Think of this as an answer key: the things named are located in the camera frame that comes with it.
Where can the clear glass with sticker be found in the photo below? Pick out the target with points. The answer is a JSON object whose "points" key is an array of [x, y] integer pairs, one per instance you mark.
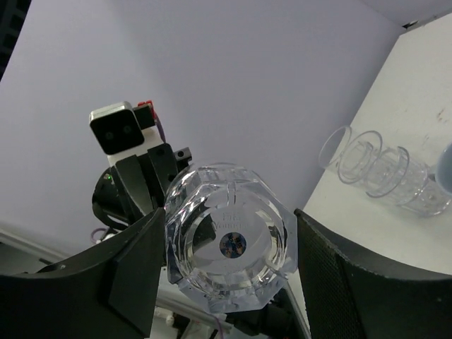
{"points": [[399, 179]]}

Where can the white ceramic footed cup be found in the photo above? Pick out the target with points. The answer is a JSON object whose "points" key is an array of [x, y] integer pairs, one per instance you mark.
{"points": [[443, 171]]}

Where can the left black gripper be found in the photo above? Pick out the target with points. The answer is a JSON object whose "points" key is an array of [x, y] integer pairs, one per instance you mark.
{"points": [[142, 181]]}

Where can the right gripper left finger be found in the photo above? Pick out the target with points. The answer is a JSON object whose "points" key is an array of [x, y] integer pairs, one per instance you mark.
{"points": [[106, 291]]}

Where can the clear faceted glass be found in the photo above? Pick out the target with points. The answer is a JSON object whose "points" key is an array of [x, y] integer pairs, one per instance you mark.
{"points": [[359, 156]]}

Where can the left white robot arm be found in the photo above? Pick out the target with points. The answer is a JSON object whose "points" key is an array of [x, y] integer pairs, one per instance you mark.
{"points": [[106, 204]]}

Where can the clear glass rack back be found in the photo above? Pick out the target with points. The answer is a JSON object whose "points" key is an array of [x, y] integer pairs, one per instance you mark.
{"points": [[231, 245]]}

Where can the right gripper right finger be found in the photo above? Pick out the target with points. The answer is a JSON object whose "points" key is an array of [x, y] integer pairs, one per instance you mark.
{"points": [[353, 292]]}

